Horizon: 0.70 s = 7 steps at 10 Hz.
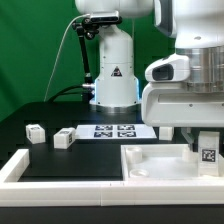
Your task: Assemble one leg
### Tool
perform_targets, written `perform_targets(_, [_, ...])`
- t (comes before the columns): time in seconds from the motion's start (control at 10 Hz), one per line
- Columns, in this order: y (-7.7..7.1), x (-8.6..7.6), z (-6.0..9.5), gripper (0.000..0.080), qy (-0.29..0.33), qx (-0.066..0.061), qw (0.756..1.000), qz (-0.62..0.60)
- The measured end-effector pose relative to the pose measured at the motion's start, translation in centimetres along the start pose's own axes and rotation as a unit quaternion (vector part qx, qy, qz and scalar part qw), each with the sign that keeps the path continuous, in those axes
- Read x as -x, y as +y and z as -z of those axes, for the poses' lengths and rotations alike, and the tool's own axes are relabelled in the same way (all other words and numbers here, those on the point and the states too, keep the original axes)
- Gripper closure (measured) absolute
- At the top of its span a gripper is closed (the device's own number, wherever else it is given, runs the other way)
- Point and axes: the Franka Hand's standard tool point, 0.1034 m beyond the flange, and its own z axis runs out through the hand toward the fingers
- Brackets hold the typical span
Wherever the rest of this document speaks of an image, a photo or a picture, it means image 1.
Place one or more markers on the white U-shaped fence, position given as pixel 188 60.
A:
pixel 14 192

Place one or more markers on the white square tabletop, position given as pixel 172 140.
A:
pixel 164 162

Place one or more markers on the white marker sheet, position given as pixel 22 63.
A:
pixel 115 131

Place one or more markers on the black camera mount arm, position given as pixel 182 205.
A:
pixel 85 50

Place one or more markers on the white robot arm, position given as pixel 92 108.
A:
pixel 185 89

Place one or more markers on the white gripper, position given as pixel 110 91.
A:
pixel 170 105

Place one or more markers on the grey mounted camera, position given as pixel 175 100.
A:
pixel 104 17

